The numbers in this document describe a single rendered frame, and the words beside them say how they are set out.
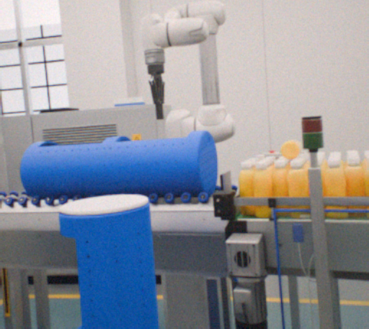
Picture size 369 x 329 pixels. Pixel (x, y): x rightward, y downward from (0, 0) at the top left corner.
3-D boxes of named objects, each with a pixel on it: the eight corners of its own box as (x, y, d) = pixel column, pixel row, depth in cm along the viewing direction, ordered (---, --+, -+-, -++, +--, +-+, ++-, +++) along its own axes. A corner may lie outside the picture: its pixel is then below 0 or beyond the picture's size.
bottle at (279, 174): (285, 217, 161) (282, 166, 160) (269, 215, 166) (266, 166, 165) (297, 213, 165) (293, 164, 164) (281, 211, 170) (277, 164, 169)
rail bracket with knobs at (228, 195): (220, 216, 172) (218, 189, 171) (238, 216, 169) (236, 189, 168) (213, 221, 162) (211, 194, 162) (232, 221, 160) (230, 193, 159)
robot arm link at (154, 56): (140, 51, 189) (141, 66, 189) (159, 48, 185) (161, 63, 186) (148, 54, 197) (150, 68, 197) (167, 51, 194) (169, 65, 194)
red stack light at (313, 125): (302, 132, 141) (301, 120, 141) (323, 130, 139) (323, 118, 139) (300, 133, 135) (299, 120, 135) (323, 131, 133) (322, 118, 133)
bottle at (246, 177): (238, 216, 168) (235, 167, 167) (243, 212, 175) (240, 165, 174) (256, 216, 165) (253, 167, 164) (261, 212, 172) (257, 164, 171)
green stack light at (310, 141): (303, 148, 142) (302, 133, 141) (324, 146, 139) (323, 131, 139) (301, 149, 136) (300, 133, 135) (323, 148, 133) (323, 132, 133)
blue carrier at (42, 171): (60, 191, 233) (53, 138, 229) (220, 187, 202) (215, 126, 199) (24, 207, 207) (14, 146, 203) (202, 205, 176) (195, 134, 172)
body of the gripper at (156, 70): (151, 67, 197) (153, 87, 197) (143, 64, 189) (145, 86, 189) (166, 64, 194) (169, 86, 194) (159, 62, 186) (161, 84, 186)
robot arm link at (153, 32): (138, 50, 187) (169, 46, 184) (135, 13, 187) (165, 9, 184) (145, 55, 198) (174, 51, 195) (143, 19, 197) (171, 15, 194)
